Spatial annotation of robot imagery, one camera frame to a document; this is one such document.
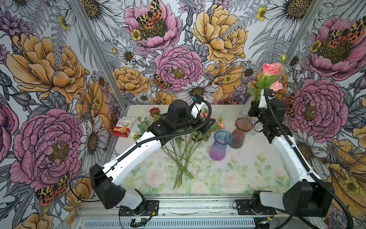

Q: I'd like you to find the blue purple glass vase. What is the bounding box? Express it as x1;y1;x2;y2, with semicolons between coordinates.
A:
209;129;233;161

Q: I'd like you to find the dark pink glass vase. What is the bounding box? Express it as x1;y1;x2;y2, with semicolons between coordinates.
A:
229;118;253;149

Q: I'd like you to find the pink rose stem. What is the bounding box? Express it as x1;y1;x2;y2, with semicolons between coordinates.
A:
257;55;286;81
248;77;284;105

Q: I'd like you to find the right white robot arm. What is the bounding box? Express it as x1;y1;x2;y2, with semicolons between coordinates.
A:
249;89;334;217

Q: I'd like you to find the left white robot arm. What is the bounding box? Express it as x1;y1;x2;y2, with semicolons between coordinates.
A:
90;97;214;210

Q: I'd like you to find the pink rose bunch on table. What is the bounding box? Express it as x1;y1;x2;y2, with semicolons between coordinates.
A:
162;108;225;189

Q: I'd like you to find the dark red flower stem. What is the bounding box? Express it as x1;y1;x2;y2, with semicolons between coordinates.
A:
149;107;162;122

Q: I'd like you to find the red white snack box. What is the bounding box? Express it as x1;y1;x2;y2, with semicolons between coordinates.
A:
112;116;135;138

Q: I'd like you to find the white vent grille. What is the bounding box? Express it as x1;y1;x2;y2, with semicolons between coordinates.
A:
80;218;255;229

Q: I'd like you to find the aluminium front rail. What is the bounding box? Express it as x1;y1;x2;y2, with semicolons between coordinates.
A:
74;194;321;219

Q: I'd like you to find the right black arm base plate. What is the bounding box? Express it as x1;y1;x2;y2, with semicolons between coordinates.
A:
233;199;277;216

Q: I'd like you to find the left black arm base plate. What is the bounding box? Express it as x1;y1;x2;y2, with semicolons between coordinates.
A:
118;200;160;217

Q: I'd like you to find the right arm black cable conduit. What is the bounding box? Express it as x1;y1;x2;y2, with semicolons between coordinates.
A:
263;89;354;229

